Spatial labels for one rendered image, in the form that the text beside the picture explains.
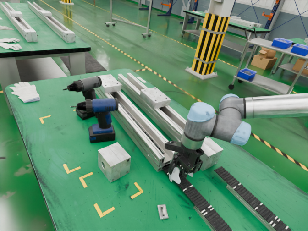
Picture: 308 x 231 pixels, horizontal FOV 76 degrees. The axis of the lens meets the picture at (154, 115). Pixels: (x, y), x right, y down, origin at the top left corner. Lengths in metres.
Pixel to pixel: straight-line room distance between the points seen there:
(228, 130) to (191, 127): 0.11
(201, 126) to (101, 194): 0.44
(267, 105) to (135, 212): 0.57
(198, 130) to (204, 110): 0.07
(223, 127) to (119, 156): 0.40
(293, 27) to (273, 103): 7.85
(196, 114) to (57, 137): 0.68
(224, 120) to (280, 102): 0.20
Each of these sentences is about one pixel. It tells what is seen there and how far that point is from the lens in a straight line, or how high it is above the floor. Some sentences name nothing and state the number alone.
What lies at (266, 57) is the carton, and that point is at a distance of 5.84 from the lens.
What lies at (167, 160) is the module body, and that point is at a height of 0.82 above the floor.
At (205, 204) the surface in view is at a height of 0.81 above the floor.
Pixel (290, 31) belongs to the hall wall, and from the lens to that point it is 8.59.
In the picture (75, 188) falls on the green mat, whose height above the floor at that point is 0.78.
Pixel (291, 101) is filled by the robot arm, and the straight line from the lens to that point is 0.76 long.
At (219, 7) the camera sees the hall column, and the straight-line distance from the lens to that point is 4.09.
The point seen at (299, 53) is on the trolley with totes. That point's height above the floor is 0.88.
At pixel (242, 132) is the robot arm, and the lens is 0.65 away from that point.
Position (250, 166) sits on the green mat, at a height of 0.78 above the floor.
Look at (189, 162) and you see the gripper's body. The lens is 0.74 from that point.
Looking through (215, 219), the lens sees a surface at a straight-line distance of 0.80.
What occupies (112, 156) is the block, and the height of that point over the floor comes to 0.87.
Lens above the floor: 1.46
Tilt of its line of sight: 34 degrees down
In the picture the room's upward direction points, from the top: 10 degrees clockwise
